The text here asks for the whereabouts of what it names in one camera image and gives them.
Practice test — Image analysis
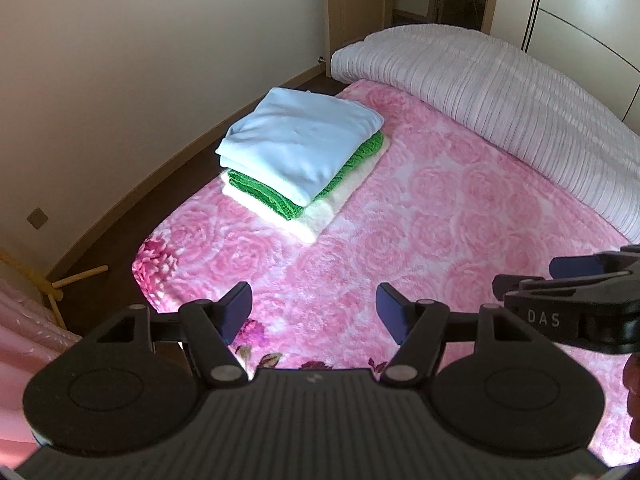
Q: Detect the light blue garment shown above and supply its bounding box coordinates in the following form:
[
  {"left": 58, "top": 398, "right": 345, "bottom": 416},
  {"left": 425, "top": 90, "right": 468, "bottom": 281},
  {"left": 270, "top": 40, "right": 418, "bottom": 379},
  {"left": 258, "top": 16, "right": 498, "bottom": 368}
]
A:
[{"left": 216, "top": 87, "right": 384, "bottom": 190}]

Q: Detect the person's right hand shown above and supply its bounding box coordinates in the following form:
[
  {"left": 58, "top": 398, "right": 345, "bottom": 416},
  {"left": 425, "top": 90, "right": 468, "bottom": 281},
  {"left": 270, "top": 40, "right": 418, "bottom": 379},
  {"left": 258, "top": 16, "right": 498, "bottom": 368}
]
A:
[{"left": 623, "top": 354, "right": 640, "bottom": 443}]

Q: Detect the white folded garment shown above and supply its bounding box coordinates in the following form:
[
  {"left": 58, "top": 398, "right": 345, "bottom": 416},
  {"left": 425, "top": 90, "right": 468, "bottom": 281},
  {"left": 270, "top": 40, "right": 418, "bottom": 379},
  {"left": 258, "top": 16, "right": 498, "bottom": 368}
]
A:
[{"left": 221, "top": 132, "right": 390, "bottom": 246}]

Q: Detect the green knitted sweater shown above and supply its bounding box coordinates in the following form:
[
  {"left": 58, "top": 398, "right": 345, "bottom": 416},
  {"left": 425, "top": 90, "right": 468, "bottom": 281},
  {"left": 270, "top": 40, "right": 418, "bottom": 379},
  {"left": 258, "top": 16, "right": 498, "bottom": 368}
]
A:
[{"left": 224, "top": 130, "right": 388, "bottom": 221}]

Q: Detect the pink floral blanket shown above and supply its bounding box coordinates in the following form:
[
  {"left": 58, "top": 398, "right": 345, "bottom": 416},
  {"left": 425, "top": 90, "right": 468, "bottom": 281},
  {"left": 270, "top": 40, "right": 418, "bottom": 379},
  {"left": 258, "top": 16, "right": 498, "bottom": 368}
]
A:
[{"left": 130, "top": 78, "right": 640, "bottom": 466}]

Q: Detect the lilac striped quilt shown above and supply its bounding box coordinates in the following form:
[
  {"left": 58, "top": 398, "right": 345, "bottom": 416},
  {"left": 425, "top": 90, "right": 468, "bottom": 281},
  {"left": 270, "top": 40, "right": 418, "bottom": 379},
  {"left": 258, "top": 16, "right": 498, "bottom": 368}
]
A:
[{"left": 330, "top": 24, "right": 639, "bottom": 243}]

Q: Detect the yellow wooden rack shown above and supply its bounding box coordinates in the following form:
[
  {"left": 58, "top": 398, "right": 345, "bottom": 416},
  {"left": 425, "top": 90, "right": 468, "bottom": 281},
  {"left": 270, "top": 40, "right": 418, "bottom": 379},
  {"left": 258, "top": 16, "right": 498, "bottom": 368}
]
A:
[{"left": 0, "top": 248, "right": 108, "bottom": 328}]

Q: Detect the pink plastic storage bag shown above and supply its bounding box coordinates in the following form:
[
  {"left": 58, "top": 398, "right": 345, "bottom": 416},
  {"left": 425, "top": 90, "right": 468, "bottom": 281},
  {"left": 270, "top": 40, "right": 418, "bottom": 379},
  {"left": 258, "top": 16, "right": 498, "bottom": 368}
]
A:
[{"left": 1, "top": 280, "right": 79, "bottom": 463}]

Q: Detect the white wardrobe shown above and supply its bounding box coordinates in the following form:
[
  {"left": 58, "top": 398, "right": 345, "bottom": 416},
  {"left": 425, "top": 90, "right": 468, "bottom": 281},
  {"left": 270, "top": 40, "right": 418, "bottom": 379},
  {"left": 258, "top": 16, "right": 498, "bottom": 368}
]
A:
[{"left": 483, "top": 0, "right": 639, "bottom": 131}]

